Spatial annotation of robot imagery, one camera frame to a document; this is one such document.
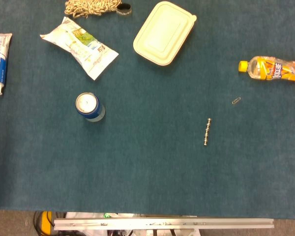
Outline blue aluminium drink can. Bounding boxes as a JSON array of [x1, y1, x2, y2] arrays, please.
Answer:
[[75, 92, 106, 122]]

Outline orange drink plastic bottle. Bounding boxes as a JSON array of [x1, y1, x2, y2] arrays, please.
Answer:
[[237, 56, 295, 85]]

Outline white green snack bag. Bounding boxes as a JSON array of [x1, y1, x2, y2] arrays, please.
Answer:
[[39, 16, 119, 81]]

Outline silver aluminium profile rail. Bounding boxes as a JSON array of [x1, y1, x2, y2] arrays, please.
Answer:
[[53, 217, 275, 231]]

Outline blue felt table mat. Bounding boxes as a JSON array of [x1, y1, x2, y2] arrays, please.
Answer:
[[0, 0, 295, 219]]

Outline cream lidded food container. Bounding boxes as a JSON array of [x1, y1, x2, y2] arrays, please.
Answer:
[[132, 0, 198, 66]]

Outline beige braided rope bundle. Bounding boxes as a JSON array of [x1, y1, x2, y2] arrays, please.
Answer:
[[64, 0, 122, 19]]

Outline yellow black device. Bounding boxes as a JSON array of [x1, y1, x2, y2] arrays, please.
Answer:
[[40, 211, 53, 236]]

